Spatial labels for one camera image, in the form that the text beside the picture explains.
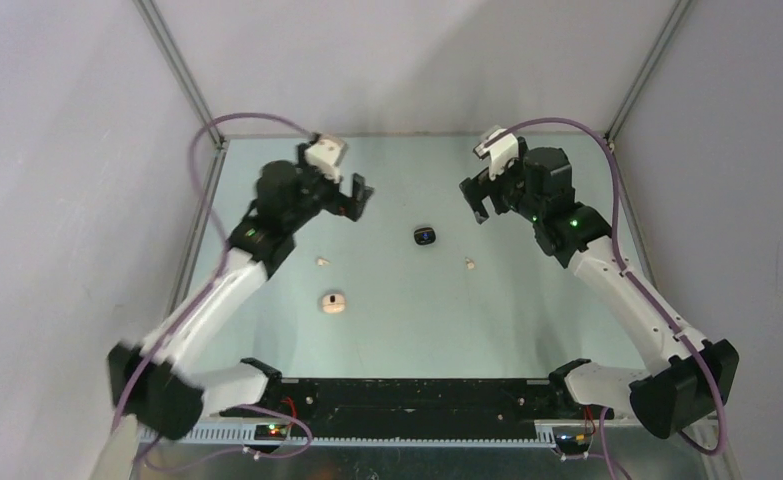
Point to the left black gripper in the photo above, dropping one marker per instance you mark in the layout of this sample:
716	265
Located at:
338	202

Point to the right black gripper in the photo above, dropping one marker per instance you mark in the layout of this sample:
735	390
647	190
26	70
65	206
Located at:
481	186

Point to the black earbud charging case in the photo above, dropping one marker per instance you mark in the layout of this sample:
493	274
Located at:
424	236

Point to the white earbud charging case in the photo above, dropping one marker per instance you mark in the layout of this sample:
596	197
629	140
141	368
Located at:
333	303

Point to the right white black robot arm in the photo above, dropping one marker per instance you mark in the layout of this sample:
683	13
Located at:
685	376

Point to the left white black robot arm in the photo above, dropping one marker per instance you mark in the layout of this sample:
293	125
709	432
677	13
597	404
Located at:
153	379

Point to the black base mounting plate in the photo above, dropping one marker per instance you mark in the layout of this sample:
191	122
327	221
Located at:
511	408

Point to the left controller board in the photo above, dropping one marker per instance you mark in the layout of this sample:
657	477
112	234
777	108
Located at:
275	430

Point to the controller board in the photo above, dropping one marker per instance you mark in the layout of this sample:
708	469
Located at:
275	430
573	447

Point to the right controller board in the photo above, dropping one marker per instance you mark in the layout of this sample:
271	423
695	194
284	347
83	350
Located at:
573	447

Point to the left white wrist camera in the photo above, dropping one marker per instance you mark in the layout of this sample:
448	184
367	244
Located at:
326	153

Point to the white slotted cable duct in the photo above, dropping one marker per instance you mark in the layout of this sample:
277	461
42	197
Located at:
244	434

